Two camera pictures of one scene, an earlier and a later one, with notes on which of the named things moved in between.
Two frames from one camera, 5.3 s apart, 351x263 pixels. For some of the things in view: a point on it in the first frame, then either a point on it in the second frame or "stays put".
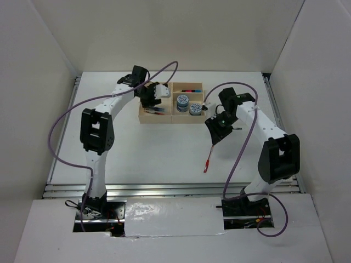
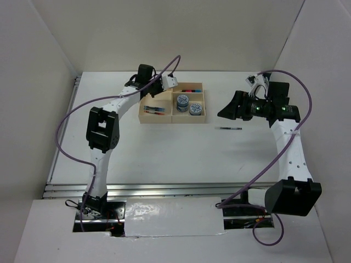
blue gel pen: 156,108 stays put
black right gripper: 217,133 → 231,110
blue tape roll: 182,101 stays put
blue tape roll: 195,109 stays put
